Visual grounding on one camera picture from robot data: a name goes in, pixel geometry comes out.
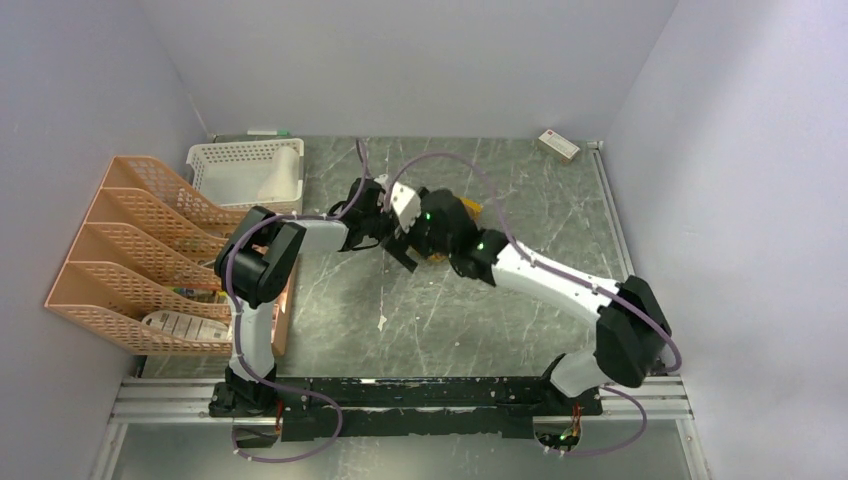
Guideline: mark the yellow grey patterned towel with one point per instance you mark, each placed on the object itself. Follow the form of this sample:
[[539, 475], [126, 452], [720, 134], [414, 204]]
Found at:
[[474, 210]]

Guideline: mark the white perforated plastic basket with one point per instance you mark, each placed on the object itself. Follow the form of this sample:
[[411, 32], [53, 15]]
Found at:
[[230, 174]]

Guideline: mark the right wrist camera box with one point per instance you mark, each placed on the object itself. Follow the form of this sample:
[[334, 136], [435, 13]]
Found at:
[[405, 203]]

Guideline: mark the white red small box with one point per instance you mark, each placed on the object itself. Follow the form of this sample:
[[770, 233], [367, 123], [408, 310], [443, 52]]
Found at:
[[557, 145]]

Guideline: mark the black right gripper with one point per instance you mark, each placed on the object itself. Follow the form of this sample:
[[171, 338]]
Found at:
[[398, 247]]

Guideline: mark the white green marker pen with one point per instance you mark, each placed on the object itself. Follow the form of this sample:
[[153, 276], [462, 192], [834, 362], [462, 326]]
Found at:
[[268, 133]]

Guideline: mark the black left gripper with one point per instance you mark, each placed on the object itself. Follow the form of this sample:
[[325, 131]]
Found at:
[[378, 236]]

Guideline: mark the aluminium frame rail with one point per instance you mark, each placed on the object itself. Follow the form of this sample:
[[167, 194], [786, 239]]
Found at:
[[185, 402]]

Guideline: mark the orange mesh file rack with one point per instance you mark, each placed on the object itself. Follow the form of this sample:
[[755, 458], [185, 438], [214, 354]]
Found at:
[[146, 233]]

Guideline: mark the orange compartment organiser tray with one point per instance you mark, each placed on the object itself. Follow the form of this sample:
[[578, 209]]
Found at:
[[285, 291]]

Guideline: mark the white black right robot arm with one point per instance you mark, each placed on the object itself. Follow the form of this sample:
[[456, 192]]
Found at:
[[629, 325]]

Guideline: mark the white packet in file rack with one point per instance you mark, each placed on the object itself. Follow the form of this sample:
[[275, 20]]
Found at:
[[188, 327]]

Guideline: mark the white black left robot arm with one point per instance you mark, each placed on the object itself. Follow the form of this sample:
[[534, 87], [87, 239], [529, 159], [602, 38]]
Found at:
[[255, 264]]

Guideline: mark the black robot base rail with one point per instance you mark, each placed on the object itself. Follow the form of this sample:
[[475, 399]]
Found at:
[[317, 407]]

